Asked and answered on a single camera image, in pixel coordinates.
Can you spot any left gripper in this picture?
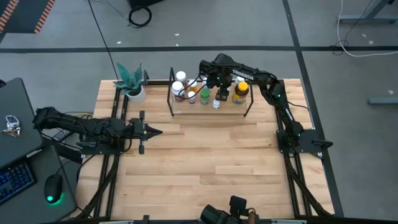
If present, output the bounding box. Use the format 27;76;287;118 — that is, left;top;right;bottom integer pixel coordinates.
127;110;163;155

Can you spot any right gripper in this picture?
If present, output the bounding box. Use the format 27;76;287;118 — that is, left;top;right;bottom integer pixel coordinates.
206;73;233;102

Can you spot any yellow fish oil bottle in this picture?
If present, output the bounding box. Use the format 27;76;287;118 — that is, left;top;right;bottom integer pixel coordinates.
231;80;250;105

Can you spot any green supplement bottle green cap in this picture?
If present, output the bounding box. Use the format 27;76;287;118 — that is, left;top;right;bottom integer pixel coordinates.
199;88;210;106

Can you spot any clear gummy bottle white cap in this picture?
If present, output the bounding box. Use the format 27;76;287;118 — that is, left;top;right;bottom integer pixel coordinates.
171;80;186;103

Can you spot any potted green snake plant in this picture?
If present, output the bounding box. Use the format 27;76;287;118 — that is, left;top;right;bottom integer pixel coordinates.
113;61;147;105

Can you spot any black floor tape strip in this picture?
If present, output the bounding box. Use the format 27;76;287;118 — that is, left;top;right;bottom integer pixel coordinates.
281;0;345;218
0;45;398;54

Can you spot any black power adapter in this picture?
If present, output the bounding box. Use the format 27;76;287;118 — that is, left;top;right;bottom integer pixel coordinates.
51;129;75;143

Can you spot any black device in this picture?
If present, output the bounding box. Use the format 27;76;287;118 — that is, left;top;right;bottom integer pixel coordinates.
200;195;259;224

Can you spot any black computer mouse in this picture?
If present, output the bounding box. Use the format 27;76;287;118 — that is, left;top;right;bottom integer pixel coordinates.
44;173;63;205

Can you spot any black equipment base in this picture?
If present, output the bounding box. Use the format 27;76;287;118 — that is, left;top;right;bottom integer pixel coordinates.
126;0;165;9

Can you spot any black laptop with keys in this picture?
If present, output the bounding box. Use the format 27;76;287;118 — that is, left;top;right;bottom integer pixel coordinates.
0;77;44;169

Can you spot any key fob with keys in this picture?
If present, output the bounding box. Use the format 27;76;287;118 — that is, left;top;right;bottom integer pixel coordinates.
4;114;22;138

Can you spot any black backlit keyboard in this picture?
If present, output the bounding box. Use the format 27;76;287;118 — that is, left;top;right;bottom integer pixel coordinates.
0;161;37;206

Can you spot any dark grey side desk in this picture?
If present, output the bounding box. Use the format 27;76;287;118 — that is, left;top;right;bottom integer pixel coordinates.
0;77;78;224

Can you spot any grey metal desk foot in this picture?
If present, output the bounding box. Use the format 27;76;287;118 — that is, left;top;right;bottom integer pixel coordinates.
368;97;398;106
338;0;398;25

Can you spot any black mat orange striped edge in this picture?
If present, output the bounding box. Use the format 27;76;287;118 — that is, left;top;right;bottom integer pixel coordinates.
0;0;56;35

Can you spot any black wire shelf wooden board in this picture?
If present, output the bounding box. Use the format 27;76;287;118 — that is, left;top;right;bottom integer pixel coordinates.
167;67;255;118

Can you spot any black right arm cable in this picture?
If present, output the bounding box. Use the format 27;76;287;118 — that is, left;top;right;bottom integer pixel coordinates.
177;73;216;101

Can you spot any black aluminium table frame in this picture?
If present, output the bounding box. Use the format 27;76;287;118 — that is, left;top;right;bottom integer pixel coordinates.
76;70;336;224

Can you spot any yellow cable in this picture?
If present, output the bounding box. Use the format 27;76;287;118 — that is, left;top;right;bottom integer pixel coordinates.
63;111;94;121

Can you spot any thin black floor cable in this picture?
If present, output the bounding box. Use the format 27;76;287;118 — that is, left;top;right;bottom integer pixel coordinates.
88;0;121;80

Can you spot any coiled black cable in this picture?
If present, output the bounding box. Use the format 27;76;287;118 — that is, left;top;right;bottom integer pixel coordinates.
127;5;153;29

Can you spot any white floor cable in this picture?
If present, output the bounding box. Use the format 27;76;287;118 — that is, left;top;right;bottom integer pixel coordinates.
336;0;398;58

